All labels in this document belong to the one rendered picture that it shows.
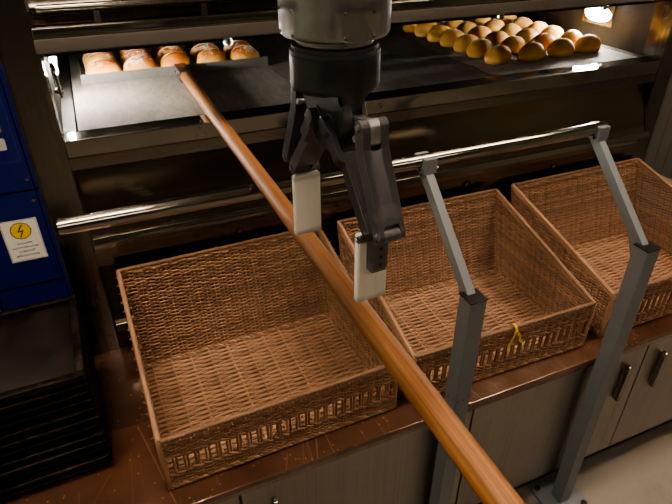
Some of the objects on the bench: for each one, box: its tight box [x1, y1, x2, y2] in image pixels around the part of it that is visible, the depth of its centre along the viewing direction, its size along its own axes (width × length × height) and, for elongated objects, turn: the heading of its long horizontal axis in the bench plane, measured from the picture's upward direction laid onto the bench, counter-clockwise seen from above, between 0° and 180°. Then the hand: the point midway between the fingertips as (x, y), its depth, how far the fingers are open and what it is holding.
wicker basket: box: [511, 158, 672, 337], centre depth 178 cm, size 49×56×28 cm
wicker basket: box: [115, 227, 398, 490], centre depth 138 cm, size 49×56×28 cm
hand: (336, 252), depth 56 cm, fingers open, 13 cm apart
